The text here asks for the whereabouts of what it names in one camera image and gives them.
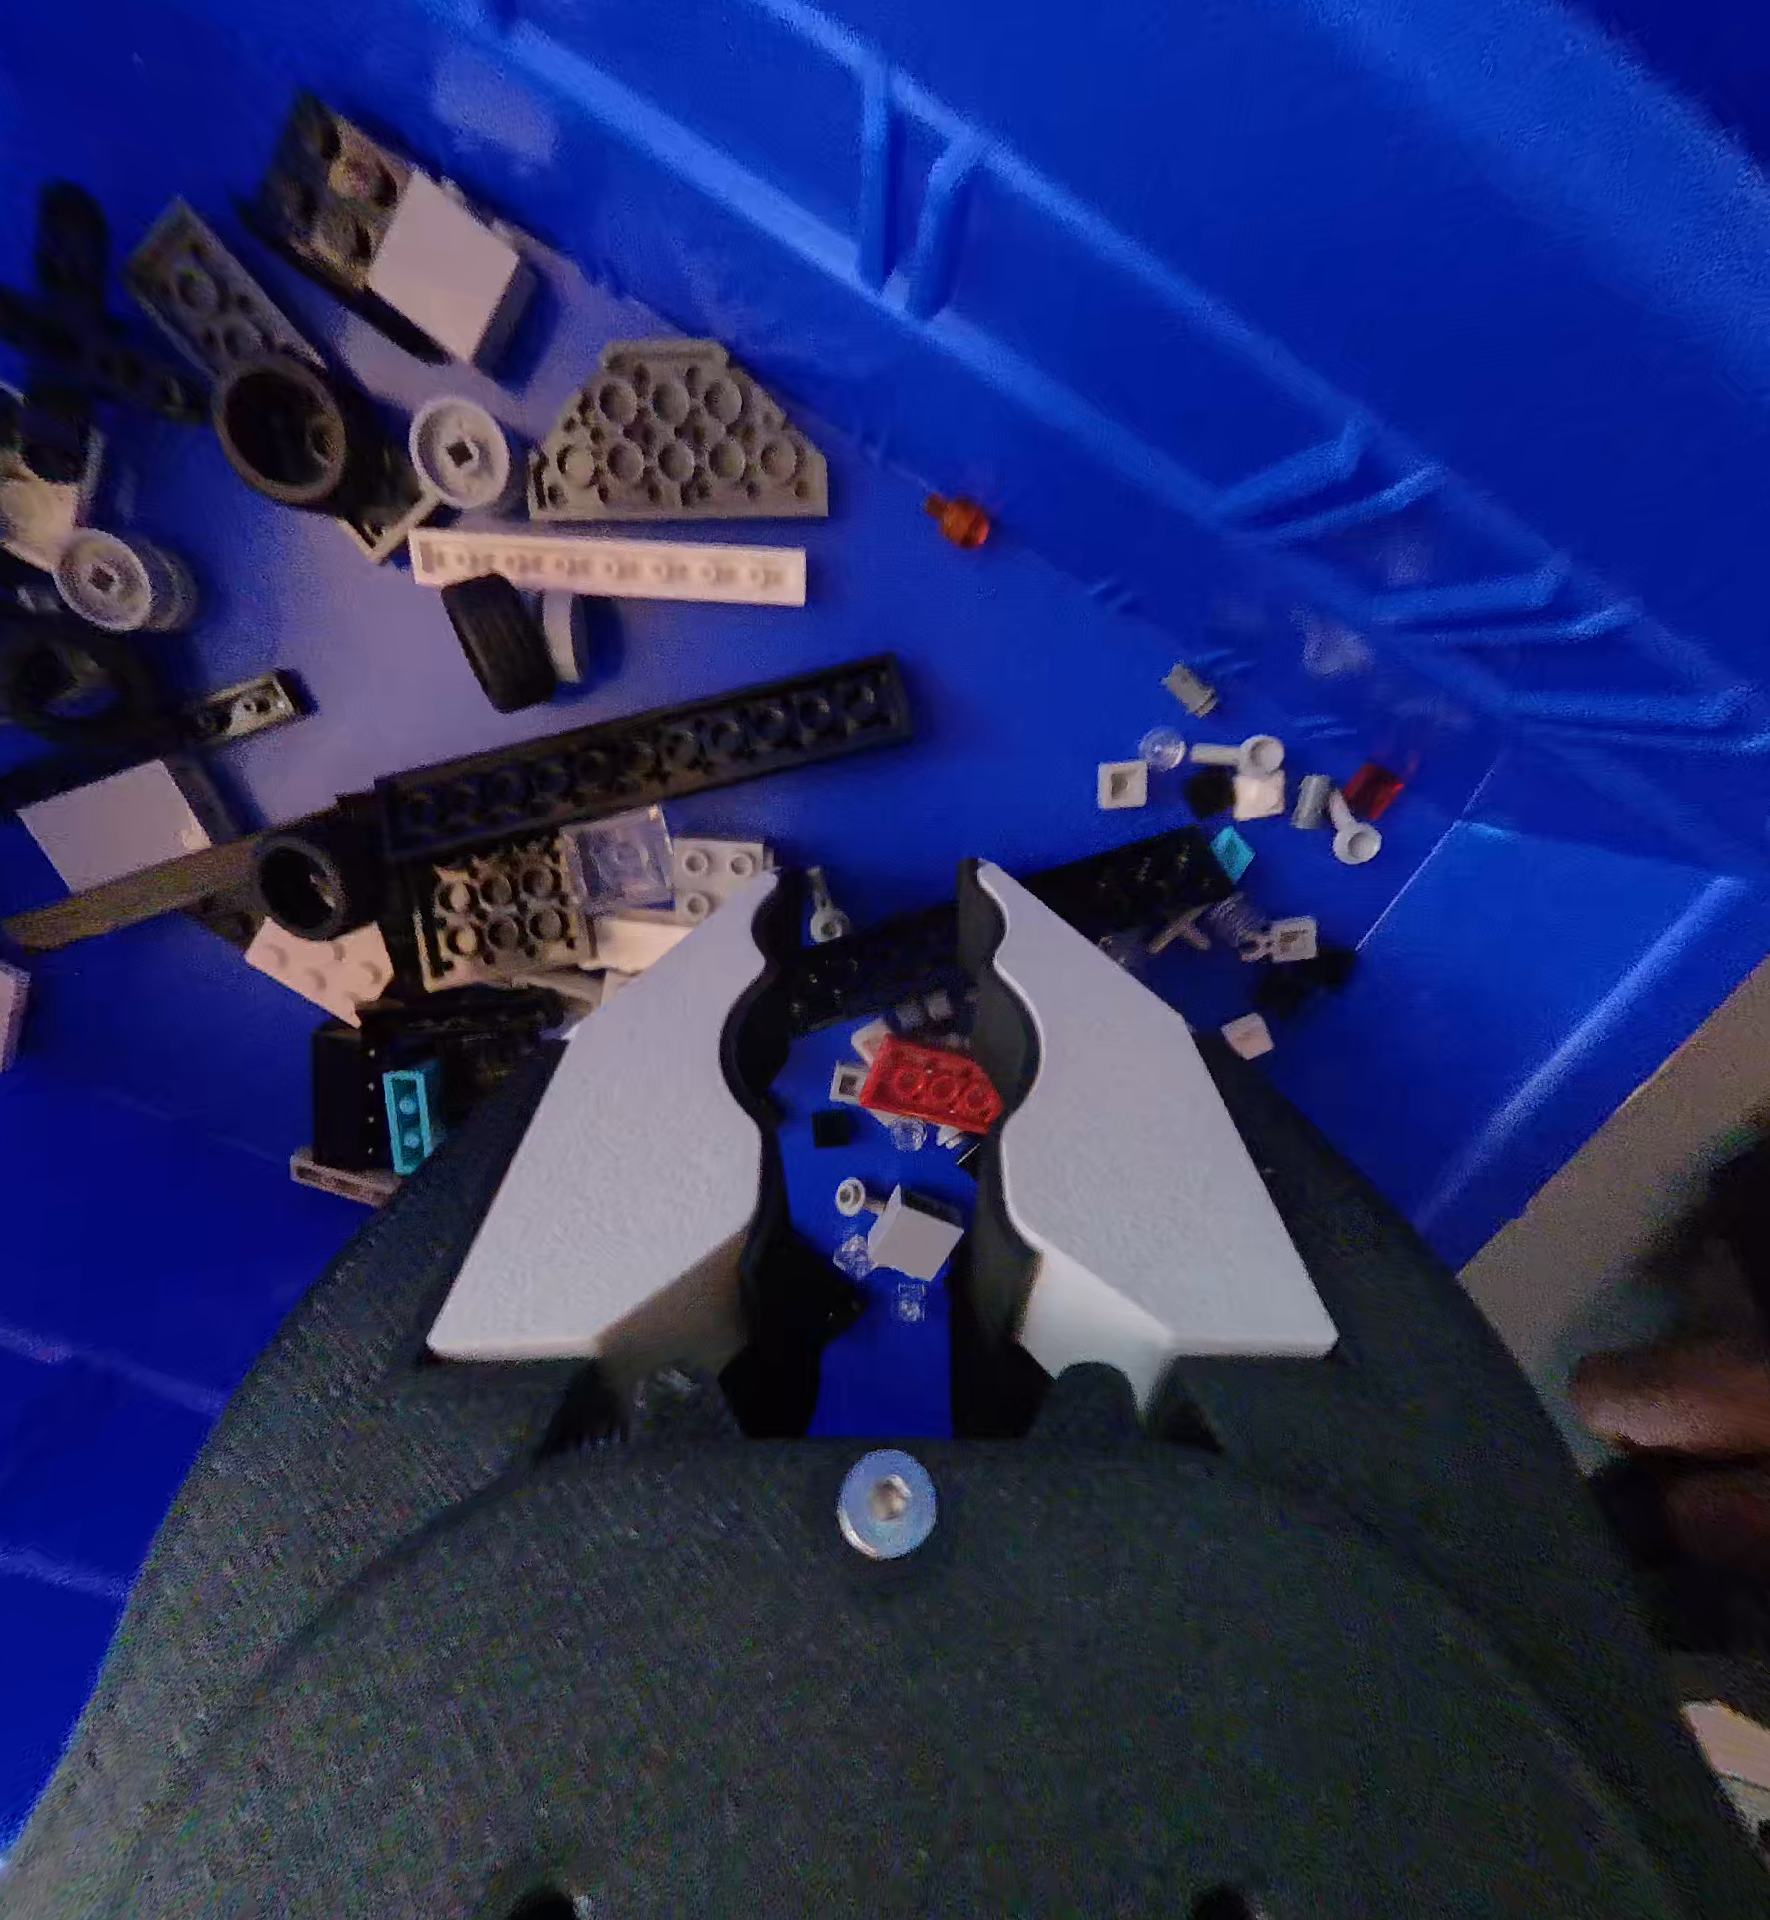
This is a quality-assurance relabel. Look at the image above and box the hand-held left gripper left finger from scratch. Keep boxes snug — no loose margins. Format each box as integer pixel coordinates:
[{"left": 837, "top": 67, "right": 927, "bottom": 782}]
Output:
[{"left": 428, "top": 870, "right": 863, "bottom": 1434}]

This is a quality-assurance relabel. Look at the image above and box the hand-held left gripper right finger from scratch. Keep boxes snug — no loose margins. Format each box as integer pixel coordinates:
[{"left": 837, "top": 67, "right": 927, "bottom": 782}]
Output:
[{"left": 950, "top": 856, "right": 1340, "bottom": 1434}]

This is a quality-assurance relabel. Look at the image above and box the red toy brick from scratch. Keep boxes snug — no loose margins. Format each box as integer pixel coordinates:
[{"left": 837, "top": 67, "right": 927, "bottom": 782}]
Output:
[{"left": 859, "top": 1035, "right": 1005, "bottom": 1133}]

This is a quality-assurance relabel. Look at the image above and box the blue plastic bin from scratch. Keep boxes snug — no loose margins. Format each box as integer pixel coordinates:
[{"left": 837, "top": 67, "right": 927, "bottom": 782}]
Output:
[{"left": 0, "top": 0, "right": 1770, "bottom": 1920}]

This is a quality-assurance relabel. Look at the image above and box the grey desk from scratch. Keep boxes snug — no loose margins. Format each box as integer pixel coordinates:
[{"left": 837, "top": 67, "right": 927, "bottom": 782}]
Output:
[{"left": 1456, "top": 900, "right": 1770, "bottom": 1479}]

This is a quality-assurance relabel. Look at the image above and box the teal toy brick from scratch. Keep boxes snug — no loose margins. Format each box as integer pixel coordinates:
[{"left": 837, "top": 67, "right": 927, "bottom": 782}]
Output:
[{"left": 380, "top": 1055, "right": 448, "bottom": 1175}]

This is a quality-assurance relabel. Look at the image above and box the small white toy brick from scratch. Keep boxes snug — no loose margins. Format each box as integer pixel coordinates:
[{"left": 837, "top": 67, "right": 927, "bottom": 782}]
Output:
[{"left": 873, "top": 1184, "right": 966, "bottom": 1279}]

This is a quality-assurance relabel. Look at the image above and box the grey studded plate underside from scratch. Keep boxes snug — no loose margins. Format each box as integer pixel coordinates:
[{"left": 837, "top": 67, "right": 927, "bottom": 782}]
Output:
[{"left": 416, "top": 836, "right": 598, "bottom": 985}]

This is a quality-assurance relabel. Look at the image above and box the short black toy plate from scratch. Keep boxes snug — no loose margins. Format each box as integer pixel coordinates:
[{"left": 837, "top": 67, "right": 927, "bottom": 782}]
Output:
[{"left": 1026, "top": 826, "right": 1235, "bottom": 934}]

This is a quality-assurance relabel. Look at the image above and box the white square toy plate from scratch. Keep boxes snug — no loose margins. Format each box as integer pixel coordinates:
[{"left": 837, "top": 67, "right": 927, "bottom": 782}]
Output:
[{"left": 245, "top": 917, "right": 395, "bottom": 1032}]

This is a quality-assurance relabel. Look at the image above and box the cluster of small toy parts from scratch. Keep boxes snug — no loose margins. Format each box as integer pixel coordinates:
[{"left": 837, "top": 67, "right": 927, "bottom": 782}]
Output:
[{"left": 1094, "top": 660, "right": 1422, "bottom": 1062}]

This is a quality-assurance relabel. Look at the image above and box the long black toy plate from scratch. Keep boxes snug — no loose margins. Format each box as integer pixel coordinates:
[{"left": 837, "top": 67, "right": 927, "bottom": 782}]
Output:
[{"left": 373, "top": 654, "right": 918, "bottom": 863}]

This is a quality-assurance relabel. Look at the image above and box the black tyre with white hub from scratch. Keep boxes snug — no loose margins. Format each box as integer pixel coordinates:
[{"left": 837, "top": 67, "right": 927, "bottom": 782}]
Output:
[{"left": 439, "top": 571, "right": 591, "bottom": 714}]

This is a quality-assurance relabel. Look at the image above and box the dark narrow toy tile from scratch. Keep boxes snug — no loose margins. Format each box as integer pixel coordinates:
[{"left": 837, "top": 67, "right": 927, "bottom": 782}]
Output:
[{"left": 0, "top": 831, "right": 276, "bottom": 951}]

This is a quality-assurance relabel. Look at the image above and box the small dark toy plate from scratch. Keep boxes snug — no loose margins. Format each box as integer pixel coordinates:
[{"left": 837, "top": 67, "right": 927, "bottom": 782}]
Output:
[{"left": 202, "top": 669, "right": 312, "bottom": 746}]

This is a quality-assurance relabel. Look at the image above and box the white toy tile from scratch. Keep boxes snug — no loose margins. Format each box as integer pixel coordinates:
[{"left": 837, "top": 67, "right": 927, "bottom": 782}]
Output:
[{"left": 16, "top": 757, "right": 216, "bottom": 898}]

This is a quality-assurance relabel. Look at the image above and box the long white toy plate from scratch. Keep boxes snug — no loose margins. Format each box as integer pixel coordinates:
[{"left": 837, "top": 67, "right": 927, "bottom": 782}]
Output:
[{"left": 408, "top": 525, "right": 810, "bottom": 609}]

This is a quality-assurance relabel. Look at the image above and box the light grey wheel hub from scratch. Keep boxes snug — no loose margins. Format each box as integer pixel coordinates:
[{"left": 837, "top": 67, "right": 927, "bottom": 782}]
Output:
[
  {"left": 408, "top": 394, "right": 515, "bottom": 511},
  {"left": 53, "top": 526, "right": 199, "bottom": 630}
]

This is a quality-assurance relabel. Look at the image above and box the dark grey wedge plate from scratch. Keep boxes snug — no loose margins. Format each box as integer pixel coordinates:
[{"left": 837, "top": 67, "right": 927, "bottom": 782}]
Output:
[{"left": 524, "top": 337, "right": 833, "bottom": 525}]

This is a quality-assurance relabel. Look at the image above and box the black wheel assembly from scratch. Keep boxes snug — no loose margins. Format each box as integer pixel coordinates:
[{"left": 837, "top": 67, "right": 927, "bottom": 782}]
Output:
[{"left": 0, "top": 585, "right": 157, "bottom": 740}]

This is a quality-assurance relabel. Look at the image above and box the black toy tyre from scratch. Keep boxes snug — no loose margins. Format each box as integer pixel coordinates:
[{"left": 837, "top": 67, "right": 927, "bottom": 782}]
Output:
[{"left": 211, "top": 359, "right": 391, "bottom": 517}]

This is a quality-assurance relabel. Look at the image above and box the black and white curved assembly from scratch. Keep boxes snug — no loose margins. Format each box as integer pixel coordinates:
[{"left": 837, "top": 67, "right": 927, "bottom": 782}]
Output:
[{"left": 0, "top": 345, "right": 106, "bottom": 574}]

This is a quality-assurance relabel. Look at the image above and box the black brick with white tile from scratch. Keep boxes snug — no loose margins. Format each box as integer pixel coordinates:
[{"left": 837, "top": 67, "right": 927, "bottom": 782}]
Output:
[{"left": 252, "top": 90, "right": 542, "bottom": 373}]

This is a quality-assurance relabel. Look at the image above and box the narrow grey toy plate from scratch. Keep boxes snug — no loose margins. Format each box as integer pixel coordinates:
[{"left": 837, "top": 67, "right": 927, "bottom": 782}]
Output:
[{"left": 125, "top": 199, "right": 448, "bottom": 568}]

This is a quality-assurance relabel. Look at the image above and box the black cross-shaped toy piece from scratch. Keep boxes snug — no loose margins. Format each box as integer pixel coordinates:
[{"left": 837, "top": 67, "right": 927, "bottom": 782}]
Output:
[{"left": 0, "top": 181, "right": 212, "bottom": 430}]

